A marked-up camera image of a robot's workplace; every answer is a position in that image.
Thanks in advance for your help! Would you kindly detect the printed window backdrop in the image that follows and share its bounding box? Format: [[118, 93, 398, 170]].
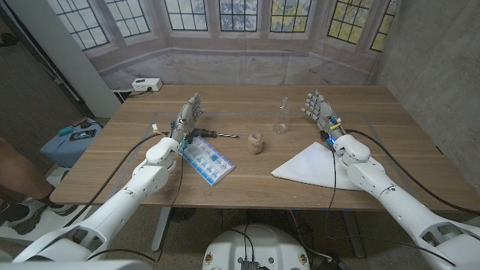
[[46, 0, 401, 91]]

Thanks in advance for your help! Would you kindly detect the white folded towel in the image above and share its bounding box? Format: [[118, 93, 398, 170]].
[[271, 141, 363, 191]]

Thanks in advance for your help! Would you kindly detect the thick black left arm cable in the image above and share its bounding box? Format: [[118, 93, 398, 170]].
[[62, 131, 166, 229]]

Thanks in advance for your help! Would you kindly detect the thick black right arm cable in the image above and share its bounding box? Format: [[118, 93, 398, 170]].
[[343, 128, 480, 217]]

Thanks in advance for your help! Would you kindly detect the clear glass flask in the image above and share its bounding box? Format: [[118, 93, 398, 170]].
[[272, 96, 290, 135]]

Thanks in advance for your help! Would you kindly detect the white power strip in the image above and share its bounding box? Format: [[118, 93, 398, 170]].
[[131, 77, 164, 92]]

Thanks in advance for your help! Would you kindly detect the person bare leg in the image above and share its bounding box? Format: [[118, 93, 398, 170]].
[[0, 136, 48, 202]]

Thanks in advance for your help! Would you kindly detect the white table leg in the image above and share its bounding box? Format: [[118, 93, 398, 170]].
[[151, 207, 172, 252]]

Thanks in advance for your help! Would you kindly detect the black phone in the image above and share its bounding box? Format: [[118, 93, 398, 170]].
[[69, 128, 98, 142]]

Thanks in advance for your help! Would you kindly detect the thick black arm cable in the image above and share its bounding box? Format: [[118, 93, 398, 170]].
[[343, 128, 480, 217], [62, 131, 166, 229]]

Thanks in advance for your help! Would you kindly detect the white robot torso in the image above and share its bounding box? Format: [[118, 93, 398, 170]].
[[202, 223, 311, 270]]

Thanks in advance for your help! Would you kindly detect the grey table leg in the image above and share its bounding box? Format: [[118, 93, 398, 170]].
[[343, 210, 365, 259]]

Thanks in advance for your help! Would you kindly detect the blue white pill organizer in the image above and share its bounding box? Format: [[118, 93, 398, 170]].
[[178, 135, 236, 187]]

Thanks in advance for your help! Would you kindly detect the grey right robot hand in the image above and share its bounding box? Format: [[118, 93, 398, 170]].
[[301, 88, 344, 141]]

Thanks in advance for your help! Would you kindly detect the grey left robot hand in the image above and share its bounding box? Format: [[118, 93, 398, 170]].
[[170, 92, 206, 143]]

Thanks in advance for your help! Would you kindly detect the blue stool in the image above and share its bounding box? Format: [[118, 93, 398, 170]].
[[40, 121, 104, 169]]

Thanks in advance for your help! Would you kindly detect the grey black sneaker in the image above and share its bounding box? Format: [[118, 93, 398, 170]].
[[0, 197, 48, 236]]

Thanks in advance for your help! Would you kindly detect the blue-handled screwdriver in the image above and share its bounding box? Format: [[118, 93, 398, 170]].
[[190, 127, 239, 139]]

